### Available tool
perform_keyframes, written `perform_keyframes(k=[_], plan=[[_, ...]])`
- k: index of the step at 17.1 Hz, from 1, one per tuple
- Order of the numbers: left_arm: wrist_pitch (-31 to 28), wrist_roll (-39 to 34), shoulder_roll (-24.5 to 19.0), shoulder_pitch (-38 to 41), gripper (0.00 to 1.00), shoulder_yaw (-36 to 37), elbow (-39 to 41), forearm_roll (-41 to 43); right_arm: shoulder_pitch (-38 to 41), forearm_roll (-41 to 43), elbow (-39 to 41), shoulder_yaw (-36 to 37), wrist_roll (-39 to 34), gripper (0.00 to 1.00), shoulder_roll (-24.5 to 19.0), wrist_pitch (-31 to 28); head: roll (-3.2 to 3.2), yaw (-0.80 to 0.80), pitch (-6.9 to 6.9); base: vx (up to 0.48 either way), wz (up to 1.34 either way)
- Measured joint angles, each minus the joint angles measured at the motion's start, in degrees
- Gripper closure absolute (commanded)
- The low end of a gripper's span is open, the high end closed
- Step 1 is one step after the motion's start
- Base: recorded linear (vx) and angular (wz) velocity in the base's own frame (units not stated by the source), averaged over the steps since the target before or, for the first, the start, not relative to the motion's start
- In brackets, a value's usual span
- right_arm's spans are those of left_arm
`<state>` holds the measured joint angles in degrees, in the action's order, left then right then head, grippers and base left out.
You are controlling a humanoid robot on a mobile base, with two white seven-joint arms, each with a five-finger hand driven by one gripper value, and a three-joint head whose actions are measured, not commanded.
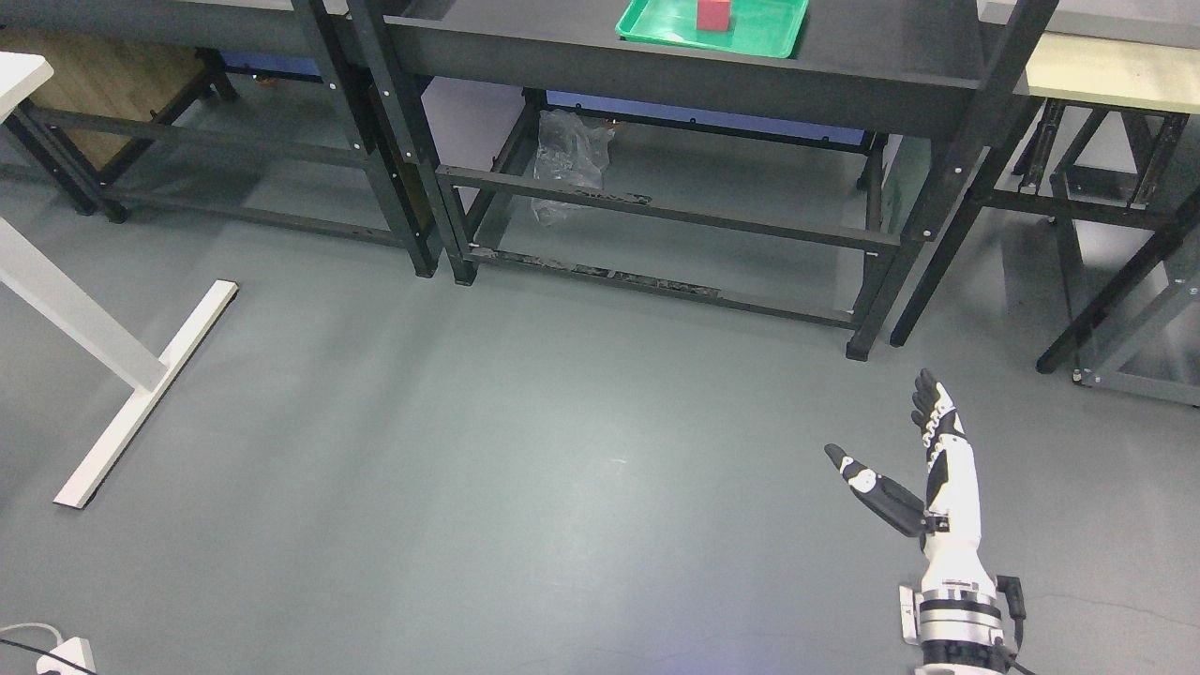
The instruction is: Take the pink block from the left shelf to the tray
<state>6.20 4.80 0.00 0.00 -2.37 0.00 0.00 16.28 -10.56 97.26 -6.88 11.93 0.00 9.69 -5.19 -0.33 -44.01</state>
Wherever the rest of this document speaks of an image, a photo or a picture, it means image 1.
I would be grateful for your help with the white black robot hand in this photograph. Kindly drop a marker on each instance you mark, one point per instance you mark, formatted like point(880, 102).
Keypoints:
point(947, 519)

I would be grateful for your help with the pink block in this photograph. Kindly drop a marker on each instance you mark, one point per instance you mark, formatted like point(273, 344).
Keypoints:
point(713, 16)

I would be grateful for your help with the robot forearm wrist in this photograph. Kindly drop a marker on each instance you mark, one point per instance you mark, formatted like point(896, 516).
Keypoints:
point(961, 632)

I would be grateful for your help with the green tray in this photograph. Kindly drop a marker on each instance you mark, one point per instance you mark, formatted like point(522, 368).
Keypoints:
point(755, 28)

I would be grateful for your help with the black metal shelf rack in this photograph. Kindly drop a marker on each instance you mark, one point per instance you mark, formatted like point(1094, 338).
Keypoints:
point(863, 140)

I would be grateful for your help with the left black shelf rack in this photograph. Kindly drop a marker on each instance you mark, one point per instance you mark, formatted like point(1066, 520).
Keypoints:
point(251, 110)

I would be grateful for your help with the clear plastic bag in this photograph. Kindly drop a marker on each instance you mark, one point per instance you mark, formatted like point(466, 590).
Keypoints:
point(572, 149)

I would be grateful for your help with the white power strip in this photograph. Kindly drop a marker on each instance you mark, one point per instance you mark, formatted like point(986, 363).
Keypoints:
point(73, 656)

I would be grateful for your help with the right table with black frame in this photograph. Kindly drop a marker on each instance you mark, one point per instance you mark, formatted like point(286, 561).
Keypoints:
point(1106, 133)

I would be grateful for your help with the white desk leg frame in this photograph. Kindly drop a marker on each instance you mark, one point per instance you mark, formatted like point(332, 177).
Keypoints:
point(50, 291)

